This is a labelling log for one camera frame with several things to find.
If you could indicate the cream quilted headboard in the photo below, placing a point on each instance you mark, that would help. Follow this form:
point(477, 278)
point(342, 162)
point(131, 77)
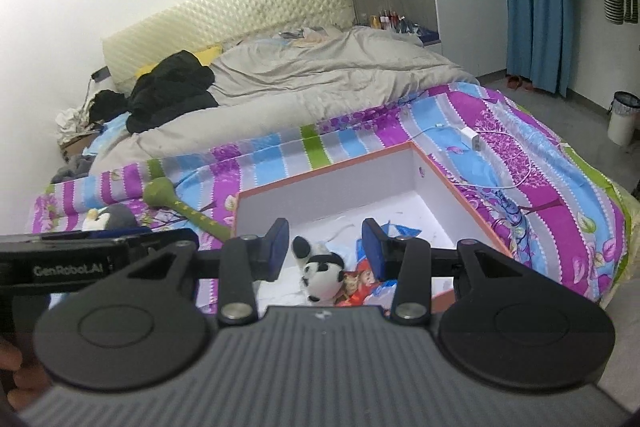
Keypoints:
point(195, 25)

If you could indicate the blue curtain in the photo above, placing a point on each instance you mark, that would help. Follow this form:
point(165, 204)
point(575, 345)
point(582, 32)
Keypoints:
point(540, 43)

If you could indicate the white charger with cable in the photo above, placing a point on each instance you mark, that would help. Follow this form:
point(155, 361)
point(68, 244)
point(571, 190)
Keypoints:
point(473, 141)

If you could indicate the black jacket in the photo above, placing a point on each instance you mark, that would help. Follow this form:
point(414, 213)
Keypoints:
point(175, 86)

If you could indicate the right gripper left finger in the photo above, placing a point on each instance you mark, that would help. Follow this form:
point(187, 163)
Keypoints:
point(245, 260)

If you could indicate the green plush stick toy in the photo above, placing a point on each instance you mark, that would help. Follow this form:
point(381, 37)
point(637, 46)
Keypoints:
point(161, 193)

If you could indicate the colourful striped bed sheet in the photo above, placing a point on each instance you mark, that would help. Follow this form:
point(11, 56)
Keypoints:
point(567, 220)

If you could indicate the small panda plush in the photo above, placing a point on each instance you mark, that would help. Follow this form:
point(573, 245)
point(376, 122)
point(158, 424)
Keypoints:
point(321, 271)

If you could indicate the white crumpled clothes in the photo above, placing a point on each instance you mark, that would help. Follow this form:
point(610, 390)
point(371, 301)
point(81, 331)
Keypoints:
point(71, 123)

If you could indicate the black clothing by headboard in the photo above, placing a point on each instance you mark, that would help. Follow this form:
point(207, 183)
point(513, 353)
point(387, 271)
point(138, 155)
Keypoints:
point(107, 105)

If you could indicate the grey white penguin plush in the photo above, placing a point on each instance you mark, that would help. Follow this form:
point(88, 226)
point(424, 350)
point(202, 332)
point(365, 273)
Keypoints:
point(110, 218)

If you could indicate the white trash bin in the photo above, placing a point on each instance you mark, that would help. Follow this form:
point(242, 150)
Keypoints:
point(624, 111)

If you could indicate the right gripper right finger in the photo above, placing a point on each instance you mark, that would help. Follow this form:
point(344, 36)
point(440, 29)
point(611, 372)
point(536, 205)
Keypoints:
point(407, 261)

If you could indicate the person's left hand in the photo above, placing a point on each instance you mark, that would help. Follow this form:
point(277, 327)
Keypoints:
point(30, 379)

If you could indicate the grey duvet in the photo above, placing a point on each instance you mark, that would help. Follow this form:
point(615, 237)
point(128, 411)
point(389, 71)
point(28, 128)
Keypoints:
point(268, 85)

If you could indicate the blue cartoon snack bag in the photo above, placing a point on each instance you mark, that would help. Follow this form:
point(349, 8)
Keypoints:
point(372, 276)

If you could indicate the white tissue cloth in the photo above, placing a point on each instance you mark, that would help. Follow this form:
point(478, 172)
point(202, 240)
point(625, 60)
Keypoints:
point(339, 235)

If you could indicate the pink cardboard box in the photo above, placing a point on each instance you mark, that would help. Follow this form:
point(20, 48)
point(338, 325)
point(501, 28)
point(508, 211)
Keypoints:
point(400, 184)

